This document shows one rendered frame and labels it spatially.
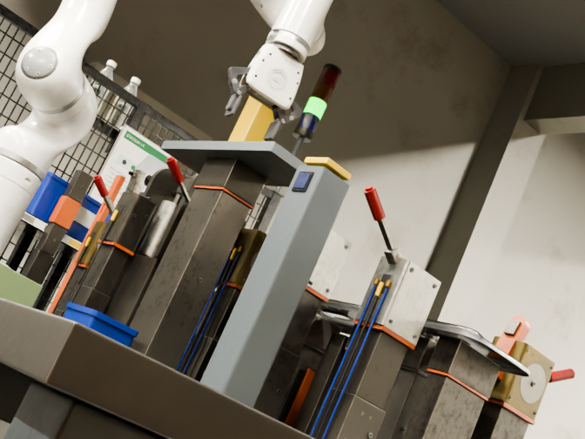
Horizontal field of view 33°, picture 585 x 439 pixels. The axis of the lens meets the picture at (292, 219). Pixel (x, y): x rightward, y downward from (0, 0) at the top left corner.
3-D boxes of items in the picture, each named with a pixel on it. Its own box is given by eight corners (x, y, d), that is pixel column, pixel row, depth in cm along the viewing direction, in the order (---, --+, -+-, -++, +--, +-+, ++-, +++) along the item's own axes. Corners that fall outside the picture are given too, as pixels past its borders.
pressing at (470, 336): (546, 385, 168) (548, 377, 168) (471, 334, 155) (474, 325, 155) (146, 287, 276) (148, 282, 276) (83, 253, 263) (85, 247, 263)
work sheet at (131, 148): (137, 242, 311) (178, 158, 319) (80, 210, 298) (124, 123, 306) (134, 242, 313) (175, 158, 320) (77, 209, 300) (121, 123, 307)
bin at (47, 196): (110, 260, 287) (129, 220, 290) (30, 213, 266) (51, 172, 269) (79, 252, 298) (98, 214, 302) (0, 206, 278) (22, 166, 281)
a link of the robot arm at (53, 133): (-27, 144, 180) (35, 38, 187) (9, 182, 197) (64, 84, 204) (29, 165, 177) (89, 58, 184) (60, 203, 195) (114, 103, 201)
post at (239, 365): (245, 436, 151) (353, 187, 162) (210, 420, 147) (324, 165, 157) (218, 425, 157) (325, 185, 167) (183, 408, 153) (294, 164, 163)
